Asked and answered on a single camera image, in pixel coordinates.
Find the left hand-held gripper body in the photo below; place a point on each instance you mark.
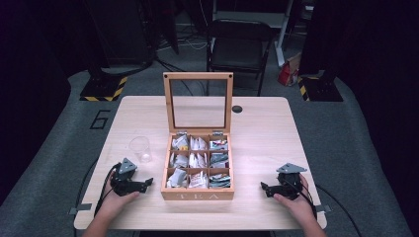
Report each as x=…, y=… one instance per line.
x=126, y=184

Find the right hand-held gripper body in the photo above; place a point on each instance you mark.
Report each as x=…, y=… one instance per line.
x=289, y=184

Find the person's left hand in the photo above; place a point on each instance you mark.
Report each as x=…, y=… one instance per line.
x=115, y=202

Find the person's right hand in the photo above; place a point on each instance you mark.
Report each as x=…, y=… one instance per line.
x=298, y=207

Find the clear plastic cup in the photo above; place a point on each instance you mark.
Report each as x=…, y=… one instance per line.
x=141, y=149

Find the grey tape strip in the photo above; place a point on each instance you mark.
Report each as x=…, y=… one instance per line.
x=323, y=208
x=80, y=208

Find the wooden tea box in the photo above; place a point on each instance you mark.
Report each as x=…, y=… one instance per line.
x=197, y=194

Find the assorted tea bag packets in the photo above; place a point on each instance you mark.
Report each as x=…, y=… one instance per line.
x=197, y=161

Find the black round table grommet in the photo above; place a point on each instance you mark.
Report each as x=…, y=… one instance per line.
x=237, y=109

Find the striped black stand base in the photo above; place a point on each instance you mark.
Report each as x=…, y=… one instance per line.
x=103, y=89
x=319, y=89

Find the red paper bag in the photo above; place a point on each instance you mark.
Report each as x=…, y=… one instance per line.
x=289, y=72

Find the black folding chair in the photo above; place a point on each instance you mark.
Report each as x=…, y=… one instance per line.
x=237, y=52

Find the black cabinet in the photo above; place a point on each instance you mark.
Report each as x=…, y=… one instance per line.
x=120, y=33

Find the white desk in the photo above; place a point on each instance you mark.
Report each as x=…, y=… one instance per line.
x=260, y=16

